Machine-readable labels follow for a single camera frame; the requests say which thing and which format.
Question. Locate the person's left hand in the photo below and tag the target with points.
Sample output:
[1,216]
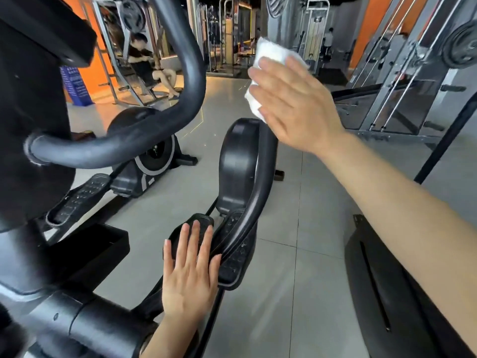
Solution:
[190,279]

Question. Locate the person's right hand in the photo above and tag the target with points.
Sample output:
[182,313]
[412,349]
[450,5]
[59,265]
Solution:
[298,108]

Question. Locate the white wet wipe sheet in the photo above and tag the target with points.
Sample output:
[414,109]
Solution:
[270,50]

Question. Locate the black elliptical machine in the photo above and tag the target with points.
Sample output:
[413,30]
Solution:
[37,108]
[145,156]

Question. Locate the person's right forearm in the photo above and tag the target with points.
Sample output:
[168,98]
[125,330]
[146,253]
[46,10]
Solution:
[410,212]

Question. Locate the white gym machine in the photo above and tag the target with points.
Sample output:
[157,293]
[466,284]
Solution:
[314,33]

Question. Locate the weight bench rack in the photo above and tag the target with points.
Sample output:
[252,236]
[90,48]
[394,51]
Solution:
[417,63]

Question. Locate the plate loaded gym machine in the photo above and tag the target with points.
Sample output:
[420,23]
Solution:
[133,15]

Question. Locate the glossy black treadmill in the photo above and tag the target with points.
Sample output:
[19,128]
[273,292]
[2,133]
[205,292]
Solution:
[395,302]

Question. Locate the blue banner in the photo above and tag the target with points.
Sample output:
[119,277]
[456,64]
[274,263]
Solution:
[77,87]

